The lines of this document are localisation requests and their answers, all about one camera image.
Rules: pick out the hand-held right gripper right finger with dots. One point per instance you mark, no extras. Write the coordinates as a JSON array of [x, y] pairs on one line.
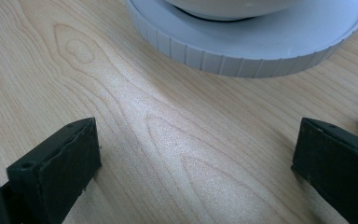
[[338, 168]]

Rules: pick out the grey ribbed round tray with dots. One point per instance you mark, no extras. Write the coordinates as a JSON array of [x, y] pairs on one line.
[[261, 46]]

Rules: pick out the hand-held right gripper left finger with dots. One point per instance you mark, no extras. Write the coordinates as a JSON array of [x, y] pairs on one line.
[[59, 168]]

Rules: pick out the white round bowl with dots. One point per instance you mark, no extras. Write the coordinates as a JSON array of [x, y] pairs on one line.
[[230, 7]]

